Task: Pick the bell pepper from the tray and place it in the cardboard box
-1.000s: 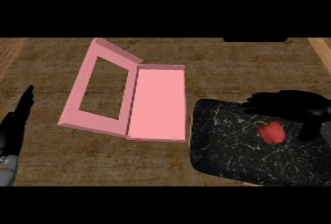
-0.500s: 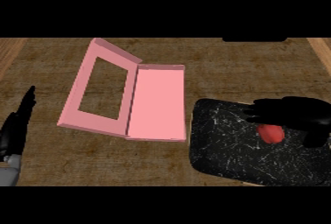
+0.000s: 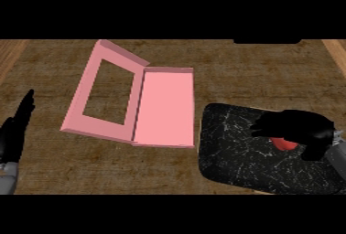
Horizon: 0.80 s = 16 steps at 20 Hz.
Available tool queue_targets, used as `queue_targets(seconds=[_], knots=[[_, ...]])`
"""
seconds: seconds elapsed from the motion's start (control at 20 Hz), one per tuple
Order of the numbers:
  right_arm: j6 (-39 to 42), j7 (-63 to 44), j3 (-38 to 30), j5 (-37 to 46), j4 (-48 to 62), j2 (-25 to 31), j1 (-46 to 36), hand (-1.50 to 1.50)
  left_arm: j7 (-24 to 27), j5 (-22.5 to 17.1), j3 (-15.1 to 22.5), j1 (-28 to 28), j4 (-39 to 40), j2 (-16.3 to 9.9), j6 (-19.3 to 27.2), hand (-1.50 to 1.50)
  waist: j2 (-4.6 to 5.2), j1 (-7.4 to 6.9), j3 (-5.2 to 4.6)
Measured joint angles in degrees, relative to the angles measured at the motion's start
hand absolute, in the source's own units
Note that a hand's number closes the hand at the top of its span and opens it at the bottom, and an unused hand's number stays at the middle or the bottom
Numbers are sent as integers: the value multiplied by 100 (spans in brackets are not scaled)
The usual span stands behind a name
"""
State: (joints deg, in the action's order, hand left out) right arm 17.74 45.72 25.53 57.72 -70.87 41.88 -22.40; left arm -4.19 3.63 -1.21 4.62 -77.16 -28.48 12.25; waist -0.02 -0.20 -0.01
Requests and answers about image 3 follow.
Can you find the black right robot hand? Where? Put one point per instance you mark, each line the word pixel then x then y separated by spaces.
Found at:
pixel 298 126

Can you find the pink box lid with window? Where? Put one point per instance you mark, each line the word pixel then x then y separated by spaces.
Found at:
pixel 104 91

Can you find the black marble tray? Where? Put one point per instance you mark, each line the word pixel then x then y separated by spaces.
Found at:
pixel 252 158

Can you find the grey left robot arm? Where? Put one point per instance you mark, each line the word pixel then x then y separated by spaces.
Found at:
pixel 7 178

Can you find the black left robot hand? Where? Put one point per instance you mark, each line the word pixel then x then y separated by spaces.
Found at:
pixel 17 125

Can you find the red bell pepper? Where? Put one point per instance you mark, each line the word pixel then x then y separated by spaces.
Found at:
pixel 285 144

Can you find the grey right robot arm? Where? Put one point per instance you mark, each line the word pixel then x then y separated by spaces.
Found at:
pixel 338 155

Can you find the pink cardboard box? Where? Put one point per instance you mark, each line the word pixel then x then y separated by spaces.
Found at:
pixel 166 108

